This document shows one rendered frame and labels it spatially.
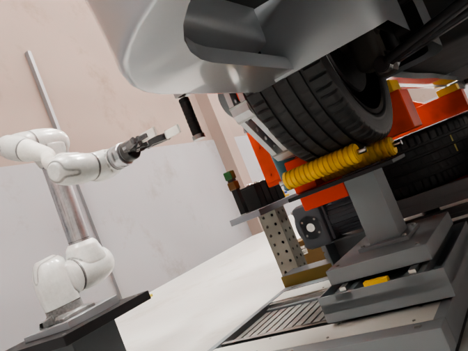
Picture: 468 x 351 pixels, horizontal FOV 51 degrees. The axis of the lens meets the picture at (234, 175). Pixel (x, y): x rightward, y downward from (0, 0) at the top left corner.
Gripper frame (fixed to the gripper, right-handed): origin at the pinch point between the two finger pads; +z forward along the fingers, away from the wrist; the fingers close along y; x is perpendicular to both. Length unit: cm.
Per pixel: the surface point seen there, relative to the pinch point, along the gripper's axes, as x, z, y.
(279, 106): -13, 49, 13
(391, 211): -52, 58, -12
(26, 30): 222, -289, -216
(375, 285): -67, 52, 8
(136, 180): 38, -293, -294
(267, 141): -18.6, 34.4, -1.0
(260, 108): -11.0, 43.5, 13.5
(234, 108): -6.8, 34.2, 10.2
